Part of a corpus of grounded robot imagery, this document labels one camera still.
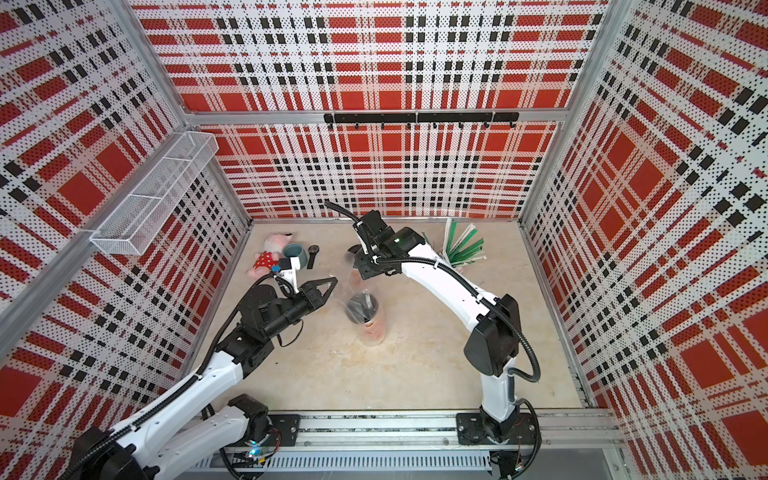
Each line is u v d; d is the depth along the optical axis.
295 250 1.07
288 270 0.69
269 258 1.01
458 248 0.94
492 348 0.50
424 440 0.74
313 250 1.11
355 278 0.89
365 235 0.60
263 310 0.57
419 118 0.88
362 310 0.73
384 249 0.56
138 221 0.71
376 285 0.77
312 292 0.66
